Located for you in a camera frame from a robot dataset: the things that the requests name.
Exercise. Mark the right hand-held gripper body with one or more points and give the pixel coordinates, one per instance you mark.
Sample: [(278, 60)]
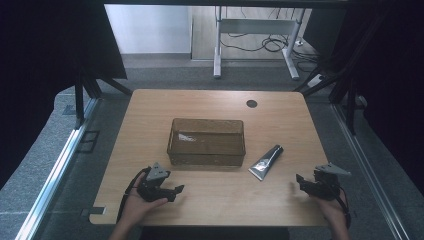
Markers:
[(325, 183)]

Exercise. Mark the aluminium floor rail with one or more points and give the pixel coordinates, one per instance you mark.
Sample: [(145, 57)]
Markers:
[(370, 173), (56, 173)]

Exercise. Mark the white metal desk frame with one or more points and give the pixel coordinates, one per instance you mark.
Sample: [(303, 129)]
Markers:
[(256, 26)]

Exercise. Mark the person's dark clothing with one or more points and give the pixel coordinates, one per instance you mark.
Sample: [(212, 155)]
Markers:
[(213, 233)]

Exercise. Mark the black curtain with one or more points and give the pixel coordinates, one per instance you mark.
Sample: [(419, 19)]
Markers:
[(390, 83), (40, 66)]

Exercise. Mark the person's left hand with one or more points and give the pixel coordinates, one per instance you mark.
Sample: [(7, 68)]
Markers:
[(137, 206)]

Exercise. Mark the dark round table grommet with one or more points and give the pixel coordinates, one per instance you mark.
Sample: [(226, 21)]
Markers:
[(251, 103)]

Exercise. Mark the white power strip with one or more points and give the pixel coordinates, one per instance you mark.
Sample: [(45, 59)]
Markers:
[(315, 81)]

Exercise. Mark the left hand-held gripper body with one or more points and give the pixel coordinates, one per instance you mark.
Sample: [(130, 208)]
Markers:
[(152, 186)]

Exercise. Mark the person's right hand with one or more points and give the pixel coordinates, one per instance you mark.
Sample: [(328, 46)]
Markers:
[(331, 210)]

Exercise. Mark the black metal stand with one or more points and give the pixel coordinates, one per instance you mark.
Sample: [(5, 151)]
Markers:
[(350, 100), (80, 100)]

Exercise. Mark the silver tube with black cap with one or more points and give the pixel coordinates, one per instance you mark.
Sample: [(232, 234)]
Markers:
[(265, 163)]

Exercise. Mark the black floor bracket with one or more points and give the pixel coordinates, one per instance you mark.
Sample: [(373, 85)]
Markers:
[(88, 141)]

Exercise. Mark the transparent brown plastic box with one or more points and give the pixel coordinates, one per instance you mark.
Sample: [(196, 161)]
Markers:
[(206, 146)]

